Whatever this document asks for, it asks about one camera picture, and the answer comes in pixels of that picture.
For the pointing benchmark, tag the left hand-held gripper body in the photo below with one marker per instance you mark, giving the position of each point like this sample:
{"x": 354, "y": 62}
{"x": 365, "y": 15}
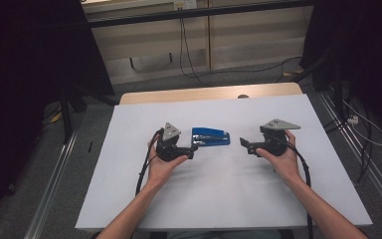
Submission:
{"x": 169, "y": 147}

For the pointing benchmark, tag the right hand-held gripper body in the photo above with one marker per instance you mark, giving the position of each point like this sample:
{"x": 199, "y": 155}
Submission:
{"x": 275, "y": 141}

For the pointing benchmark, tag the blue stapler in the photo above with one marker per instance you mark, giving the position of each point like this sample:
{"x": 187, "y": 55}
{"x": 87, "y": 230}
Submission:
{"x": 210, "y": 136}

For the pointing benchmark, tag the person's left hand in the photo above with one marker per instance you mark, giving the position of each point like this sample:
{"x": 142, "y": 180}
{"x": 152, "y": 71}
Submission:
{"x": 160, "y": 169}

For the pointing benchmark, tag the person's right hand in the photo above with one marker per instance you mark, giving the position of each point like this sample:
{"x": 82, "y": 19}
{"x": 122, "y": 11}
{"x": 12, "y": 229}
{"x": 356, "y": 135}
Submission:
{"x": 283, "y": 166}

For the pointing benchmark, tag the white table board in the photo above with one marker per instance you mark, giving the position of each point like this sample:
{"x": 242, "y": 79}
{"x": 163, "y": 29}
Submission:
{"x": 219, "y": 192}

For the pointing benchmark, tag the wooden table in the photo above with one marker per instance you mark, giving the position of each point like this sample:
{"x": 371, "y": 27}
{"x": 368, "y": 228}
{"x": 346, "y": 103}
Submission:
{"x": 209, "y": 93}

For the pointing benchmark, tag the small black floor piece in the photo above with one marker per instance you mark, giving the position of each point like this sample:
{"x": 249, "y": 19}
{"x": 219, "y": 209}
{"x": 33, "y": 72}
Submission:
{"x": 90, "y": 147}

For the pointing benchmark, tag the black metal stand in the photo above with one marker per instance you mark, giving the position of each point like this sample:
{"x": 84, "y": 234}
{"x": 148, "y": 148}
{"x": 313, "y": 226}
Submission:
{"x": 336, "y": 89}
{"x": 68, "y": 113}

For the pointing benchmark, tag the white power adapter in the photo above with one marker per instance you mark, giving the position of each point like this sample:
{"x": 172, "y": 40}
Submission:
{"x": 352, "y": 119}

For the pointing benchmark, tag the black curtain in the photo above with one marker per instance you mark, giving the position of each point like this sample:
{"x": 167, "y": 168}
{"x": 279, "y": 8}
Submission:
{"x": 361, "y": 49}
{"x": 30, "y": 66}

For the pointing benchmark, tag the black horizontal bar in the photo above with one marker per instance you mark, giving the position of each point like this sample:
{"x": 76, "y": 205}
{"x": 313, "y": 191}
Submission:
{"x": 195, "y": 12}

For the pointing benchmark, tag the aluminium floor rail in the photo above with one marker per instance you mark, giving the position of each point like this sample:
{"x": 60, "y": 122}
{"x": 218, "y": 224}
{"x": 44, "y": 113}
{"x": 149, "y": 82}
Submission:
{"x": 361, "y": 156}
{"x": 49, "y": 186}

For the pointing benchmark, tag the white wall socket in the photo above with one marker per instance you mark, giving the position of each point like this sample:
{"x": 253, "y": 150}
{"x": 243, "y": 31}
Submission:
{"x": 185, "y": 4}

